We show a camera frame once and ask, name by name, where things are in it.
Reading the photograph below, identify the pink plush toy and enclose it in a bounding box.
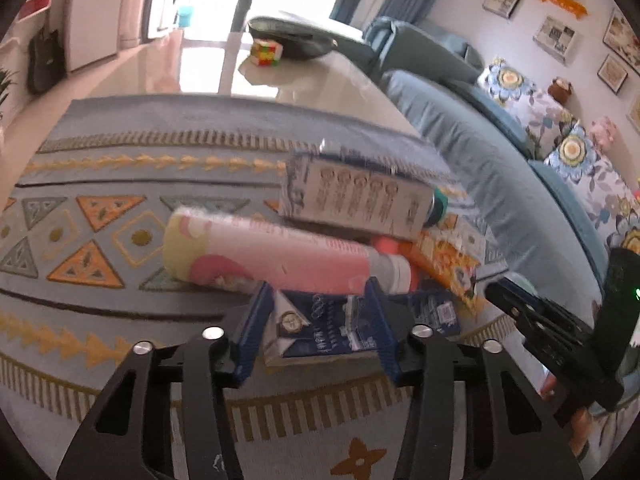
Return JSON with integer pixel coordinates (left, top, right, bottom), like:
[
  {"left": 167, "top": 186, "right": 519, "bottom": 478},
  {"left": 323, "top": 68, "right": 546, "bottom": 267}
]
[{"left": 589, "top": 116, "right": 617, "bottom": 151}]

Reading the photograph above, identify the brown plush toy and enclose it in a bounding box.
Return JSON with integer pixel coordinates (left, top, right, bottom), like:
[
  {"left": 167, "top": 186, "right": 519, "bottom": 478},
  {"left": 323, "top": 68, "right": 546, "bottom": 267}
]
[{"left": 547, "top": 76, "right": 575, "bottom": 106}]

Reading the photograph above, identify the patterned grey rug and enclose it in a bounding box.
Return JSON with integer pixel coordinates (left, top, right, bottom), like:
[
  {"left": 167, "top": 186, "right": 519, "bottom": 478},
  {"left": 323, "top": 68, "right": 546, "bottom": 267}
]
[{"left": 0, "top": 95, "right": 541, "bottom": 480}]

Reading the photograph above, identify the blue carton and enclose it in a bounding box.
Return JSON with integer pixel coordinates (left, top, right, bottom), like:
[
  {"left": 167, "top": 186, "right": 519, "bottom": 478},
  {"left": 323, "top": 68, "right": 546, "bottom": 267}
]
[{"left": 262, "top": 287, "right": 463, "bottom": 366}]

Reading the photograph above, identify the colourful puzzle cube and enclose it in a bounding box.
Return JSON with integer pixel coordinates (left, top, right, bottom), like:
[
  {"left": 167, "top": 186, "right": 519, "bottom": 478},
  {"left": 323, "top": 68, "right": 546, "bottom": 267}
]
[{"left": 250, "top": 37, "right": 285, "bottom": 67}]

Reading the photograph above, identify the blue-grey sofa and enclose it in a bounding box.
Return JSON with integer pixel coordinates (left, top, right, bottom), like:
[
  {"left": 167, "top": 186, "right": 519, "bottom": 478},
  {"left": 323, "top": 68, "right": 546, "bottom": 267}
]
[{"left": 365, "top": 15, "right": 640, "bottom": 341}]

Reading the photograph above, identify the person's right hand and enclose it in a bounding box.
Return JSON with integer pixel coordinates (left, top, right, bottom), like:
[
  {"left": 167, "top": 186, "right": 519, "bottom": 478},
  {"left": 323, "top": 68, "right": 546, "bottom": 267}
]
[{"left": 541, "top": 375, "right": 598, "bottom": 461}]

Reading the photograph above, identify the white and blue carton box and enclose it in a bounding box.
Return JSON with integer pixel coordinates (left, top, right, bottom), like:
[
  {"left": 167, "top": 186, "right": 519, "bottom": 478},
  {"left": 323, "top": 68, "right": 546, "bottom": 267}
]
[{"left": 277, "top": 142, "right": 436, "bottom": 241}]

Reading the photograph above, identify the pink tube with white cap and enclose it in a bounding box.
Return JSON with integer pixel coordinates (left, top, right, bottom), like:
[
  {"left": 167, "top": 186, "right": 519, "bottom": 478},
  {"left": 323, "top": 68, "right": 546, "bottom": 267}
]
[{"left": 162, "top": 207, "right": 421, "bottom": 296}]

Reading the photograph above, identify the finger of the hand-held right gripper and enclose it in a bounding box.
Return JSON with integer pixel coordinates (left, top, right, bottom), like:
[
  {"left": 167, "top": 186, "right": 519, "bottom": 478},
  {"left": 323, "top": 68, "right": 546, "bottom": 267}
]
[{"left": 484, "top": 282, "right": 556, "bottom": 333}]

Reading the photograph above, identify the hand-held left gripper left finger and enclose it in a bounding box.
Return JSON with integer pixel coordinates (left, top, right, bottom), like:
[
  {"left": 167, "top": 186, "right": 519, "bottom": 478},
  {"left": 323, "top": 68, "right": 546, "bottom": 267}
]
[{"left": 55, "top": 280, "right": 275, "bottom": 480}]

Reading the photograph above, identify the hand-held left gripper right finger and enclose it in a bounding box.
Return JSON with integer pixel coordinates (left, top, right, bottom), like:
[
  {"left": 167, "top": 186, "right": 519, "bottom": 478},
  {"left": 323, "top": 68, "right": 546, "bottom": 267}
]
[{"left": 364, "top": 277, "right": 586, "bottom": 480}]

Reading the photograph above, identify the black guitar bag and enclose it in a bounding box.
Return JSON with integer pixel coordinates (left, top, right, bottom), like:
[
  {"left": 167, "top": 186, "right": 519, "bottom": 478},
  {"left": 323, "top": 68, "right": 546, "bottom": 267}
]
[{"left": 26, "top": 30, "right": 66, "bottom": 95}]

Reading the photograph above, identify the orange snack packet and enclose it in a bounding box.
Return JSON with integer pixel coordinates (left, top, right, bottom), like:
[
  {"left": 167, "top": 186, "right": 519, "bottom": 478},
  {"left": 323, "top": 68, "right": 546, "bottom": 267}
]
[{"left": 400, "top": 230, "right": 488, "bottom": 311}]

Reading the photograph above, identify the floral pillow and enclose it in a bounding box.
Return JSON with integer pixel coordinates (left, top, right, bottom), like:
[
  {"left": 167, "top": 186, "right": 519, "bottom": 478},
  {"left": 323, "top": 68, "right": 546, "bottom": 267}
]
[
  {"left": 477, "top": 57, "right": 581, "bottom": 156},
  {"left": 605, "top": 200, "right": 640, "bottom": 266},
  {"left": 545, "top": 122, "right": 640, "bottom": 231}
]

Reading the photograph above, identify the green houseplant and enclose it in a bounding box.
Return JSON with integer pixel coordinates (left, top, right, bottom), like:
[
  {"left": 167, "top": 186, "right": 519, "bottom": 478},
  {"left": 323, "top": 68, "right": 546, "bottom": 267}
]
[{"left": 0, "top": 67, "right": 18, "bottom": 121}]

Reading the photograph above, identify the orange wall shelf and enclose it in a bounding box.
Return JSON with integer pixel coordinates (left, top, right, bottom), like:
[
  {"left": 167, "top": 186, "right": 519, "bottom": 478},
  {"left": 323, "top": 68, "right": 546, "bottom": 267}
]
[{"left": 537, "top": 0, "right": 587, "bottom": 20}]

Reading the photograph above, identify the white cabinet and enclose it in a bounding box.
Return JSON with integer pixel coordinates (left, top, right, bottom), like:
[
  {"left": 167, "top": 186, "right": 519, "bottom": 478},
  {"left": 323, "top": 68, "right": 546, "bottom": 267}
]
[{"left": 65, "top": 0, "right": 131, "bottom": 73}]

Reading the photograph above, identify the black oval dish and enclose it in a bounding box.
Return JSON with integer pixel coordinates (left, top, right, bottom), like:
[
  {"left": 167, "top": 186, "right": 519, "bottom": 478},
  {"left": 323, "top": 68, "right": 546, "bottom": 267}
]
[{"left": 247, "top": 16, "right": 341, "bottom": 61}]

